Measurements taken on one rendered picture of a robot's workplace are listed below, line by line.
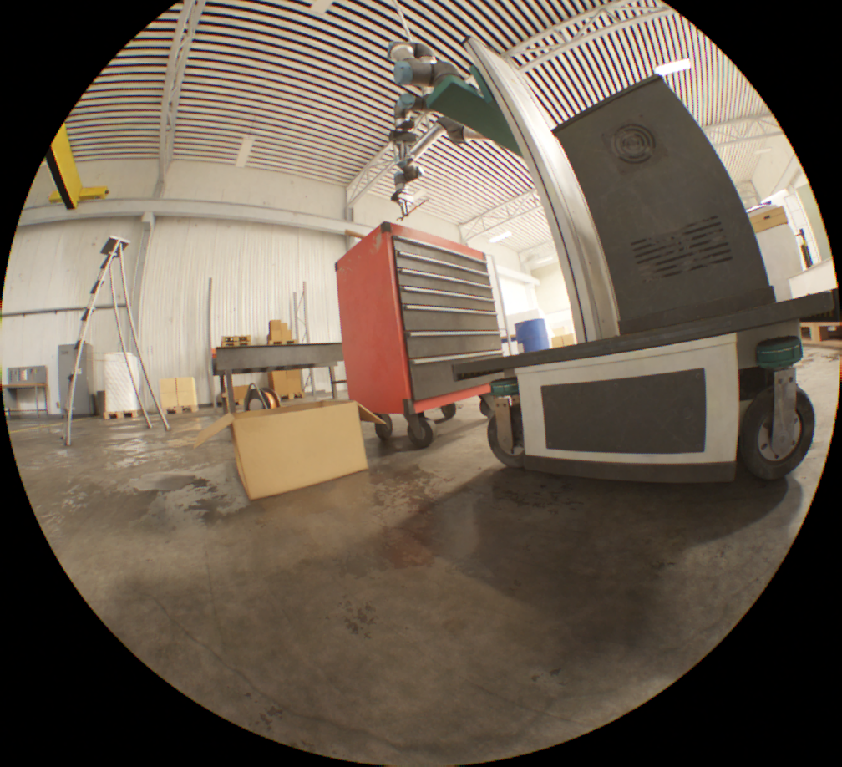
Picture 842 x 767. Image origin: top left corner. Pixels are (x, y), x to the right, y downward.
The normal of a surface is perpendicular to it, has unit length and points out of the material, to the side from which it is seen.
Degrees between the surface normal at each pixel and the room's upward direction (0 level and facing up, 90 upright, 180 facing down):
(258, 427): 90
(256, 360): 90
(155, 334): 90
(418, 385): 90
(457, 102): 180
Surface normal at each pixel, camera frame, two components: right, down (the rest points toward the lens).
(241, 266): 0.67, -0.16
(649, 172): -0.82, 0.07
